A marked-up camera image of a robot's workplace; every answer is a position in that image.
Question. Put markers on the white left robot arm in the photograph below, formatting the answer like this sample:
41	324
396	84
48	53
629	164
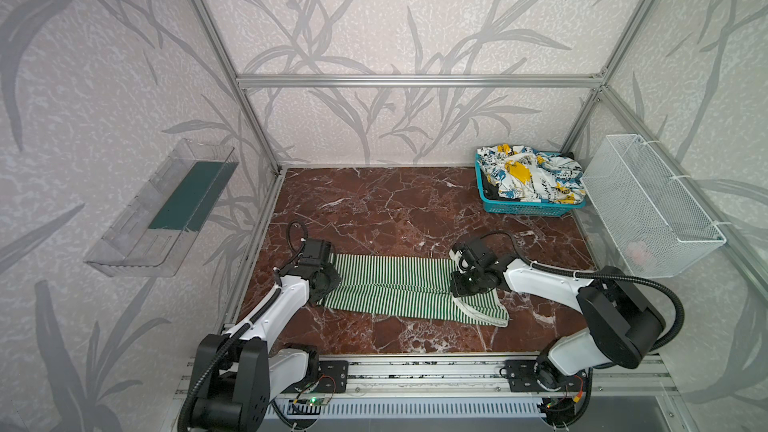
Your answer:
235	379

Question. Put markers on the white yellow blue printed garment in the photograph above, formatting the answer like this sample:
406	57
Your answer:
523	174

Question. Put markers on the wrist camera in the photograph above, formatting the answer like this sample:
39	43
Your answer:
315	253
474	252

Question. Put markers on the green white striped shirt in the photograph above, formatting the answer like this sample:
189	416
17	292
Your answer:
409	287

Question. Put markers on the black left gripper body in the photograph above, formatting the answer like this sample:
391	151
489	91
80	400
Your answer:
327	287

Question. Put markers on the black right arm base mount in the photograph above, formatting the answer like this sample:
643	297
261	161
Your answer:
534	377

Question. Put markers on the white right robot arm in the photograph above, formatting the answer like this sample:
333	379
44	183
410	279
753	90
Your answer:
622	326

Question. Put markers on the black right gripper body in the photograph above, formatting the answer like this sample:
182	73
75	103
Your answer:
459	284

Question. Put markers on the teal plastic laundry basket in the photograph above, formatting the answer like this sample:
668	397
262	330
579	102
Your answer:
546	209

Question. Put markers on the white wire mesh basket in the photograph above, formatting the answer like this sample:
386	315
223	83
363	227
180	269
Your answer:
654	221

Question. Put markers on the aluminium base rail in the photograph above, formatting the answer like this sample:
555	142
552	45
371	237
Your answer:
412	386

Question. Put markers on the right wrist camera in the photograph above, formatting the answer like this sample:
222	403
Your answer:
474	252

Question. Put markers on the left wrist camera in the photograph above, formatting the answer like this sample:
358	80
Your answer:
315	253

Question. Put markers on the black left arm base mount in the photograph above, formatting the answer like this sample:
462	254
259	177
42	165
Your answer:
328	376

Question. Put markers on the clear plastic wall tray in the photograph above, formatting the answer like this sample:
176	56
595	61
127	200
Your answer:
158	228

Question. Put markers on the aluminium frame crossbar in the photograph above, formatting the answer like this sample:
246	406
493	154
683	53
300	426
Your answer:
253	81

